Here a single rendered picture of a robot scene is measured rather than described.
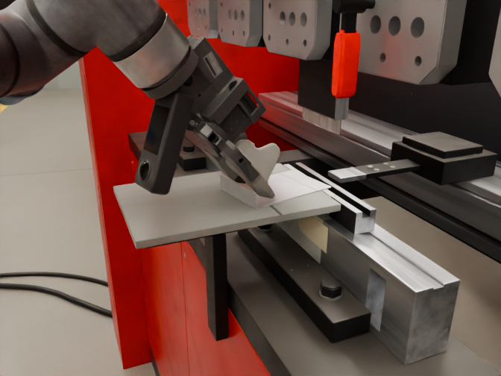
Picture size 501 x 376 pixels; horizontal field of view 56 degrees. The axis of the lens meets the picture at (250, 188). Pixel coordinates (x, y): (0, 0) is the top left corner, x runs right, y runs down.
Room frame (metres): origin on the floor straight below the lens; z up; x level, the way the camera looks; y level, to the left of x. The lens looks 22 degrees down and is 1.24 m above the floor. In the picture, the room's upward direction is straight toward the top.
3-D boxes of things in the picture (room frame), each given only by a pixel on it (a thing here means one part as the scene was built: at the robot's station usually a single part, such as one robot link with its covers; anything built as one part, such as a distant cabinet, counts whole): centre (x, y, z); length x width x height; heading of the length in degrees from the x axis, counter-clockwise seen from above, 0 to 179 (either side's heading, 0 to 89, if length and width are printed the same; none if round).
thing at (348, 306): (0.58, -0.06, 0.89); 0.30 x 0.05 x 0.03; 23
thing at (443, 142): (0.70, -0.24, 1.01); 0.26 x 0.12 x 0.05; 113
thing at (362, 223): (0.62, -0.11, 0.98); 0.20 x 0.03 x 0.03; 23
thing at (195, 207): (0.58, 0.04, 1.00); 0.26 x 0.18 x 0.01; 113
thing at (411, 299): (0.59, -0.12, 0.92); 0.39 x 0.06 x 0.10; 23
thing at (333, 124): (0.64, -0.10, 1.13); 0.10 x 0.02 x 0.10; 23
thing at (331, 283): (0.49, -0.10, 0.91); 0.03 x 0.03 x 0.02
